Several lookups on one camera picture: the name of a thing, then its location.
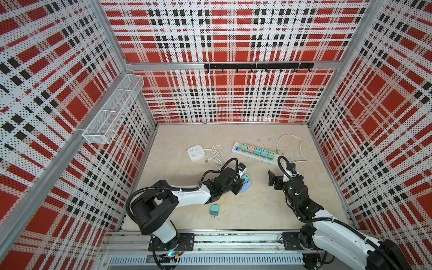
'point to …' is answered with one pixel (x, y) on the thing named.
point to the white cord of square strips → (215, 158)
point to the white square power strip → (196, 153)
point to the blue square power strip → (246, 187)
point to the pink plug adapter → (251, 149)
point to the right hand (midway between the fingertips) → (279, 170)
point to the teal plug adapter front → (257, 151)
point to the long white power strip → (236, 149)
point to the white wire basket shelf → (103, 127)
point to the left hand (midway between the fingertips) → (242, 177)
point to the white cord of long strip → (280, 152)
